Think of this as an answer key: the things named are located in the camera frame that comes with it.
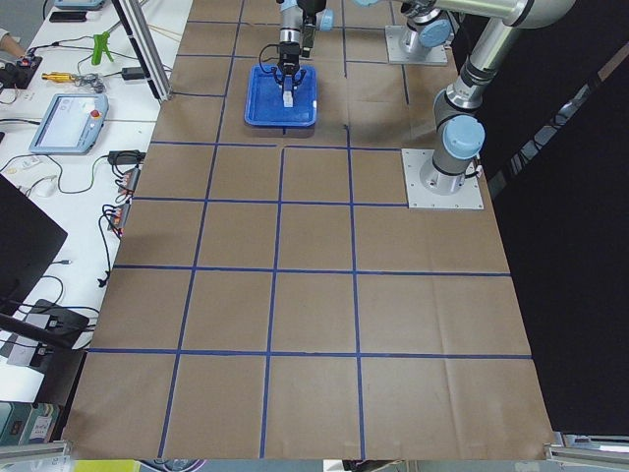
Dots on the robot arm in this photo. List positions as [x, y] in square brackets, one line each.
[460, 136]
[420, 41]

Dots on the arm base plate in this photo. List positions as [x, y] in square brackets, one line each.
[404, 48]
[427, 188]

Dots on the black power adapter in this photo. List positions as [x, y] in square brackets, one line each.
[133, 74]

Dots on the teach pendant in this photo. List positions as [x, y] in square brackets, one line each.
[71, 124]

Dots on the white computer mouse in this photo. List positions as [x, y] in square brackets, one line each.
[45, 188]

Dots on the black monitor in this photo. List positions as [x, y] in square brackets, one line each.
[30, 240]

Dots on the yellow tool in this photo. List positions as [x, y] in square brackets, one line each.
[58, 77]

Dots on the blue plastic tray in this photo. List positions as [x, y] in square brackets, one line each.
[264, 105]

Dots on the green handled reacher grabber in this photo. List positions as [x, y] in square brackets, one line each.
[100, 48]

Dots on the aluminium frame post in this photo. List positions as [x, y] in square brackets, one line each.
[133, 21]

